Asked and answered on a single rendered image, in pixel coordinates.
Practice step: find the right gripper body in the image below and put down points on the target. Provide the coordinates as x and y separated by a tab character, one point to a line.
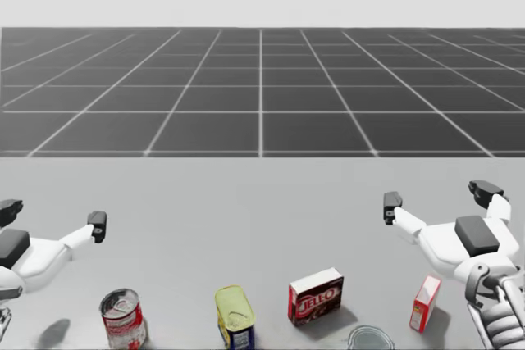
476	237

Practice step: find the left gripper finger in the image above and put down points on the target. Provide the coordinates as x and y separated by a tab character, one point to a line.
8	208
97	223

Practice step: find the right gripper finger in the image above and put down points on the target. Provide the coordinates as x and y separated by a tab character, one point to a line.
393	204
490	196

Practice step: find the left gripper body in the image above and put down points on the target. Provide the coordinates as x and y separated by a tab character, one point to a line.
39	257

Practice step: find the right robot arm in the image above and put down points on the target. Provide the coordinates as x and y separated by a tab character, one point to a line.
498	309

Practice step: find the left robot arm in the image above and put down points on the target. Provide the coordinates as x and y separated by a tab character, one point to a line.
5	289

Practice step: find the red and white can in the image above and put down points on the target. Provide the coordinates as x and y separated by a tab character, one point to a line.
123	319

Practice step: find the green and blue rectangular can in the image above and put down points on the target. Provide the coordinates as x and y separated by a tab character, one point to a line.
236	317

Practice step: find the red and white carton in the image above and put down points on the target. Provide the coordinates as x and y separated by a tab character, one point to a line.
425	305

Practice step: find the red and brown carton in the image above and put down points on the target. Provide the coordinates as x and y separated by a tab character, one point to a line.
316	301

